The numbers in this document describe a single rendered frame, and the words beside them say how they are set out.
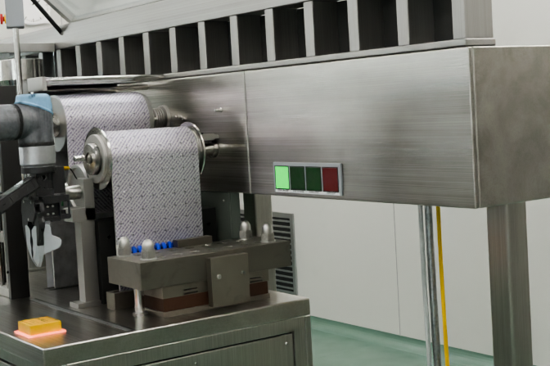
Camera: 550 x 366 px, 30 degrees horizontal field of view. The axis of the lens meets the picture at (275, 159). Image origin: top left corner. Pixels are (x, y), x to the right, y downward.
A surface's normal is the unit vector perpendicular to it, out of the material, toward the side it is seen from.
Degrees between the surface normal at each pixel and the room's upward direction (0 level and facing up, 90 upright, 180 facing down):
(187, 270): 90
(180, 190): 90
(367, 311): 90
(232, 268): 90
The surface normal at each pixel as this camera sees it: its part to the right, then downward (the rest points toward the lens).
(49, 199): 0.58, 0.01
